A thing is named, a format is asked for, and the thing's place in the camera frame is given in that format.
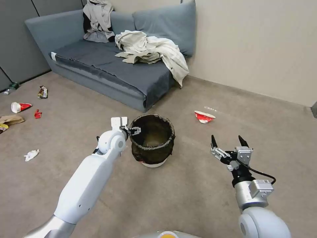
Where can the small red scrap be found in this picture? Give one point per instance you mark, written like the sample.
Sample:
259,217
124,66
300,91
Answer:
38,114

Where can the red and white paper cup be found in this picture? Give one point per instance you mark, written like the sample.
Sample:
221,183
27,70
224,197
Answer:
21,107

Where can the grey and white jacket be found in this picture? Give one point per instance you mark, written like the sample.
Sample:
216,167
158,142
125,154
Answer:
97,19

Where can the small grey sofa cushion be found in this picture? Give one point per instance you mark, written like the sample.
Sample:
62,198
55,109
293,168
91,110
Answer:
122,23

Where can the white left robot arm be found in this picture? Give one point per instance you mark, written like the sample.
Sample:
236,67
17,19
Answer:
86,183

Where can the yellow snack wrapper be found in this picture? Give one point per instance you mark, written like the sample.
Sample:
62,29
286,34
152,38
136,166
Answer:
3,128

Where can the crushed red paper bowl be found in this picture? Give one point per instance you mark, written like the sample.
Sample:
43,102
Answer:
204,117

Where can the grey box by wall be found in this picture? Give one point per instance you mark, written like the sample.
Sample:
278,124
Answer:
314,110

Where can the crumpled snack wrapper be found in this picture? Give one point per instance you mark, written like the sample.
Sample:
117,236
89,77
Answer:
43,92

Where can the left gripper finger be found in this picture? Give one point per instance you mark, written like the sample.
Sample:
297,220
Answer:
136,132
135,128

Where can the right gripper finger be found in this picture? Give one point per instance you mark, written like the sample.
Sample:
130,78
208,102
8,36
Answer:
243,141
220,152

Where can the dark grey sofa sheet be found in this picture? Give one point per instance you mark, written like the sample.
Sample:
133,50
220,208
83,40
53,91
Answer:
104,64

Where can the trash can with black bag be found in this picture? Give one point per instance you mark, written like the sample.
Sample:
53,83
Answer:
152,146

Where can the plastic bottle with green label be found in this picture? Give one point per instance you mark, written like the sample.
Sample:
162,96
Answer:
12,88

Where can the brown paper bag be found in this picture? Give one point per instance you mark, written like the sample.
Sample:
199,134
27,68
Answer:
12,119

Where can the crumpled white tissue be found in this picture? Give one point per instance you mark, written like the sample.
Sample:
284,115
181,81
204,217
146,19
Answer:
31,154

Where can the beige crumpled clothing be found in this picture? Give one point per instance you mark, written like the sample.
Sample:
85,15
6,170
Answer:
153,50

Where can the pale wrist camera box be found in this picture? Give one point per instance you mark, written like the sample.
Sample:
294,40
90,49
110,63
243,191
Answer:
244,155

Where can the large grey sofa cushion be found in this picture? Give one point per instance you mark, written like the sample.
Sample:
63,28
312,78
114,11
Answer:
166,27

